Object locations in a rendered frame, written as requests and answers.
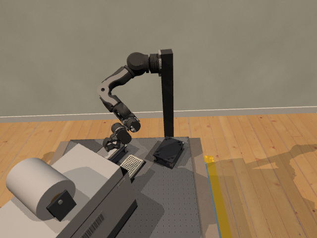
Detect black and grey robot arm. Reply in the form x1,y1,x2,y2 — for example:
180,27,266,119
97,50,161,132

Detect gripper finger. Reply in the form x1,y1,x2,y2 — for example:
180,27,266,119
103,133,118,151
107,141,125,152

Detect beige roll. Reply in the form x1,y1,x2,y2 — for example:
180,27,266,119
5,158,76,221

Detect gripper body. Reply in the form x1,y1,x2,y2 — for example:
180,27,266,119
111,122,132,144

